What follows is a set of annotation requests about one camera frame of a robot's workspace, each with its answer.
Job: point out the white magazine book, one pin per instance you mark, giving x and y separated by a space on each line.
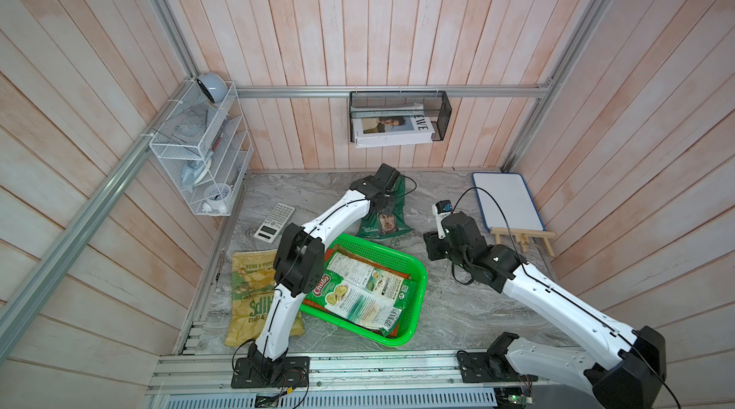
390 127

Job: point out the small whiteboard blue frame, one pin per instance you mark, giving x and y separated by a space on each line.
505 198

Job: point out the white calculator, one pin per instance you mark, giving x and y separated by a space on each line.
274 223

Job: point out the white wire wall shelf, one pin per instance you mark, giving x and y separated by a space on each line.
198 144

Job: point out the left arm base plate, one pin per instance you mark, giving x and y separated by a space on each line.
288 372

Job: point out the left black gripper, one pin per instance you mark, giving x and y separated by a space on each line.
388 209

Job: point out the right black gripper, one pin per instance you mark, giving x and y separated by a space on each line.
432 244

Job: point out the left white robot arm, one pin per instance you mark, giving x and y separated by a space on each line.
300 259

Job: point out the green plastic basket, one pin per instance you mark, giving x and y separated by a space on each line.
370 290

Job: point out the dark green Real chips bag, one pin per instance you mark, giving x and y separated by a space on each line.
390 223

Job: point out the light green chips bag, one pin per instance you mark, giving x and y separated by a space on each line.
362 291

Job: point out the small wooden easel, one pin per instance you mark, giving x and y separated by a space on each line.
524 236

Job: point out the yellow kettle chips bag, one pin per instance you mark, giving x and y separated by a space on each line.
253 283

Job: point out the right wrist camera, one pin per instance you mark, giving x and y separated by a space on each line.
441 210

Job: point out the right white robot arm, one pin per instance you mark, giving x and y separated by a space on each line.
619 366

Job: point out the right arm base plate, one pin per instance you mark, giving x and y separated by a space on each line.
485 368

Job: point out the aluminium mounting rail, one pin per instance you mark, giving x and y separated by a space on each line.
395 379

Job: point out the grey round speaker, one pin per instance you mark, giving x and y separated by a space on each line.
213 87

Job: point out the black mesh wall basket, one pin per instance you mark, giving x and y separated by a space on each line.
436 104

